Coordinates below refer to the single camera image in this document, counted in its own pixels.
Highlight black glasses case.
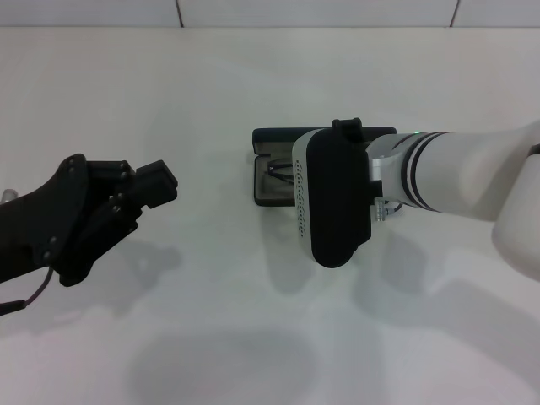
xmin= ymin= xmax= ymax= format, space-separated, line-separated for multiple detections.
xmin=251 ymin=125 xmax=398 ymax=208

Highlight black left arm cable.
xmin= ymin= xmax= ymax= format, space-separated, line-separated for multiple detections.
xmin=0 ymin=264 xmax=57 ymax=317

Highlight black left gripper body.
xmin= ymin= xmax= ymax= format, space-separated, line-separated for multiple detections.
xmin=0 ymin=153 xmax=107 ymax=288

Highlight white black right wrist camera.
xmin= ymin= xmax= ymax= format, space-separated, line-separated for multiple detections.
xmin=290 ymin=117 xmax=374 ymax=270

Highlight black thin-frame glasses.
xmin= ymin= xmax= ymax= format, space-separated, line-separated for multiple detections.
xmin=264 ymin=161 xmax=297 ymax=186

